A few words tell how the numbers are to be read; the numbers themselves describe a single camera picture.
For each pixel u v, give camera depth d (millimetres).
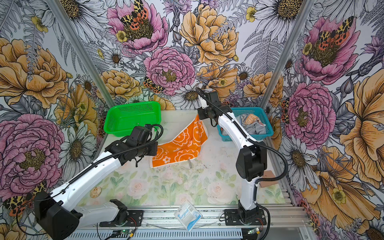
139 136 577
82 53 874
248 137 516
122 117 1147
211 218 761
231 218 741
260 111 1105
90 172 459
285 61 917
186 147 987
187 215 749
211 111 662
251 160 502
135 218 736
